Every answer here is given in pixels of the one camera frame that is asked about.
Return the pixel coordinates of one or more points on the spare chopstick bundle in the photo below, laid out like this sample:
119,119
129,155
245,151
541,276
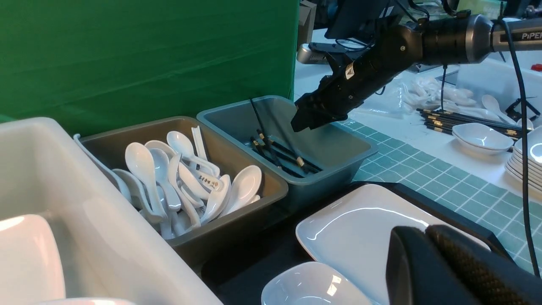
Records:
444,121

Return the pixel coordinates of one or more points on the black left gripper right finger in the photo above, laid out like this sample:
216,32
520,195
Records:
492,279

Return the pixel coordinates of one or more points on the green cloth backdrop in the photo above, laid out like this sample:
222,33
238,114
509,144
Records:
99,65

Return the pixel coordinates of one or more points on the spare spoons in bag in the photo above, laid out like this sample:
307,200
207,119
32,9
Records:
431,94

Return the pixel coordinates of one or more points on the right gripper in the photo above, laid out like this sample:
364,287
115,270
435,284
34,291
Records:
350,85

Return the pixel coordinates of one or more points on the olive spoon bin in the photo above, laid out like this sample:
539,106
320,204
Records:
199,245

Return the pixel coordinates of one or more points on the large white plastic tub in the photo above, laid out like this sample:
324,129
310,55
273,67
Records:
106,248

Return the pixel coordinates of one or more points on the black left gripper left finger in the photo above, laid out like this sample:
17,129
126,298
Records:
417,274

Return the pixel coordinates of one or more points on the blue-grey chopstick bin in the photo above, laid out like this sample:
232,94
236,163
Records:
337,152

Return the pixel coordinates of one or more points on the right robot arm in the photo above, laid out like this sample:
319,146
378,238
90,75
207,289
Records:
460,40

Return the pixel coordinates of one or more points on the black serving tray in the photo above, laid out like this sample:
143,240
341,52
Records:
238,274

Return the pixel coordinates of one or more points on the teal checked tablecloth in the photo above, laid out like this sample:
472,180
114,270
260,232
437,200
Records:
491,206

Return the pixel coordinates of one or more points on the black chopsticks in bin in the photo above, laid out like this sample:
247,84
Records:
285,158

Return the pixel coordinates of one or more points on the spare white bowl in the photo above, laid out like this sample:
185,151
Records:
481,139

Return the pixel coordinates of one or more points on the pile of white spoons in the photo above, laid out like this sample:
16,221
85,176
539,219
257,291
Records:
173,185

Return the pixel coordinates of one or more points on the white plate in tub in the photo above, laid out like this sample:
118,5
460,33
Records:
30,265

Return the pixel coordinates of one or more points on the small white square bowl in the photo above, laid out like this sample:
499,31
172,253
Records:
312,283

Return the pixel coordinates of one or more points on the white square plate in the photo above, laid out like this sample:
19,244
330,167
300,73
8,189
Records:
352,233

